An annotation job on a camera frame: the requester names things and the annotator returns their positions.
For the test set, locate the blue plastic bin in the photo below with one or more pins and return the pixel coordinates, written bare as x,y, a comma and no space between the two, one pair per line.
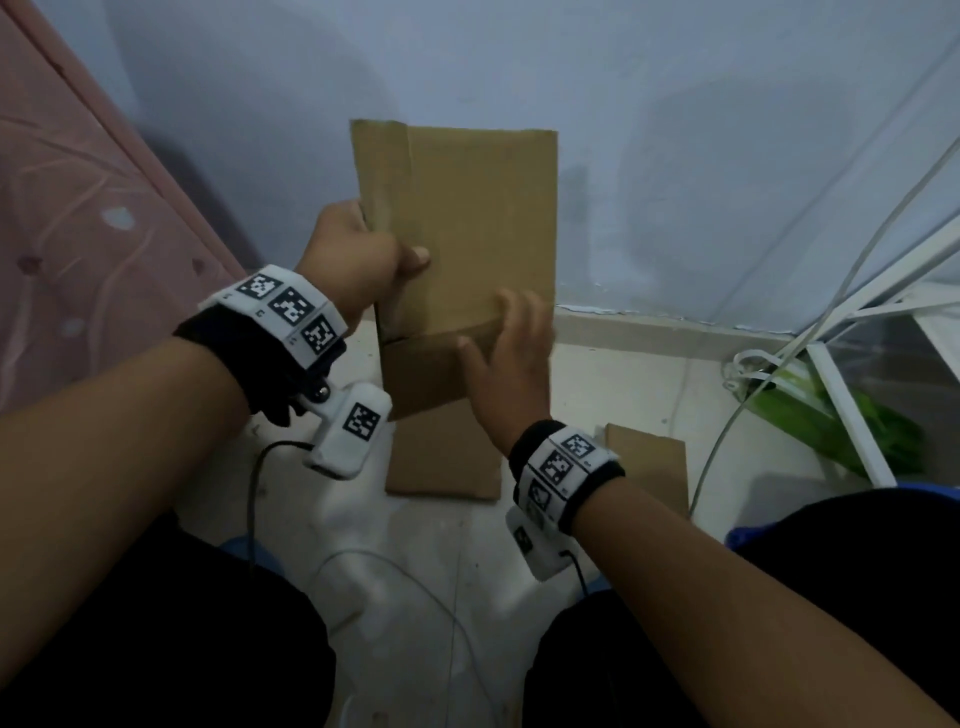
739,538

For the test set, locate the left wrist marker band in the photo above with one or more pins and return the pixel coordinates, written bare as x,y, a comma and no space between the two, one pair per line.
285,307

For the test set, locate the small tan floor scrap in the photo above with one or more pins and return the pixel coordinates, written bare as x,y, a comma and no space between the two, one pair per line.
346,622

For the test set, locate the right wrist marker band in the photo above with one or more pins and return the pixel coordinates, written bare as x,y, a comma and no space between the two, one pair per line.
562,465

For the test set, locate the person's right hand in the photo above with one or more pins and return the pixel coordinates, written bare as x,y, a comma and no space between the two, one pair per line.
517,375

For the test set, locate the white metal rack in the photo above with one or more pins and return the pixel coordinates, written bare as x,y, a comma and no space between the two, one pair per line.
851,420

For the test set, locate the green plastic bag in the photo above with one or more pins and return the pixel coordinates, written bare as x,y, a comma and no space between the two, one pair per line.
795,420

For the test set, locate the wrist marker band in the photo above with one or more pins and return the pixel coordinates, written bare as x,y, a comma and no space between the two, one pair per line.
285,307
562,465

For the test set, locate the person's right blue shoe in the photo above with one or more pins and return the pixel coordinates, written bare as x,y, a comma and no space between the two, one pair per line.
598,585

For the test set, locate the person's left forearm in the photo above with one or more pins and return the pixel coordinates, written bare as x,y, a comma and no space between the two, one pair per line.
105,480

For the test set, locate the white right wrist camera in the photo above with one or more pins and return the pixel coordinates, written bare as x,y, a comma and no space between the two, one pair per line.
547,566

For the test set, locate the person's left hand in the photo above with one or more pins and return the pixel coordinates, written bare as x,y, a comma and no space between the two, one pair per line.
345,262

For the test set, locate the pink floral bedsheet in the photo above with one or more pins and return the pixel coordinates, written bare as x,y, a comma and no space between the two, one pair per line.
75,225

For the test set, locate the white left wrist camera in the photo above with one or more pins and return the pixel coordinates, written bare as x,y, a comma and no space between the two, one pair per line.
337,450

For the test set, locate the taped brown cardboard box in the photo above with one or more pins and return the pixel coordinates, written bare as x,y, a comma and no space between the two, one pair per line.
442,465

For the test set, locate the person's right forearm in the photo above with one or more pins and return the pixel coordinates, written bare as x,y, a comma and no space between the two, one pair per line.
735,622

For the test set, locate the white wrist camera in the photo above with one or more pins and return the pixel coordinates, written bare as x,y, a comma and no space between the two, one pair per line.
547,566
337,450

